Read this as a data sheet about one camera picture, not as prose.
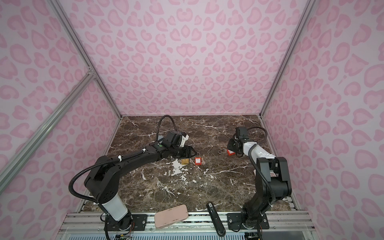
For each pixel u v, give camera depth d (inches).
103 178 18.3
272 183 18.3
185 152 30.2
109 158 19.5
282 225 28.5
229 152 38.1
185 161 36.7
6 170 19.8
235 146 32.3
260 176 17.3
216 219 28.0
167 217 28.9
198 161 36.6
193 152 32.3
